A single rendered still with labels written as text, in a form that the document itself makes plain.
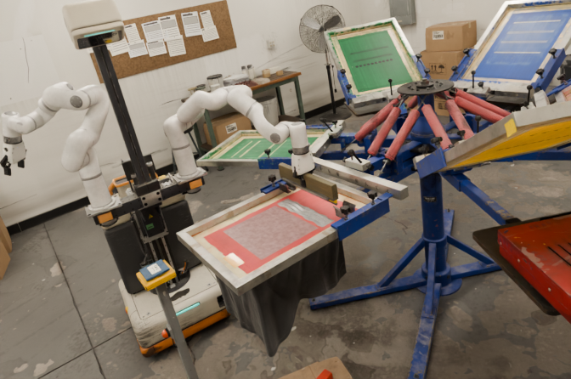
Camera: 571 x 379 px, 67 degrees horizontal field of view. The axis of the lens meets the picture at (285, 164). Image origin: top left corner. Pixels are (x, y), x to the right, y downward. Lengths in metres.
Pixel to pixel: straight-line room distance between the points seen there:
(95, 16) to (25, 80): 3.41
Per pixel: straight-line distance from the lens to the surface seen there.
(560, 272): 1.40
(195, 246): 1.92
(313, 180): 1.93
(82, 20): 1.97
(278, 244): 1.84
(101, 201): 2.21
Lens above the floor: 1.93
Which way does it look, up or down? 22 degrees down
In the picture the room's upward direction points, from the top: 11 degrees counter-clockwise
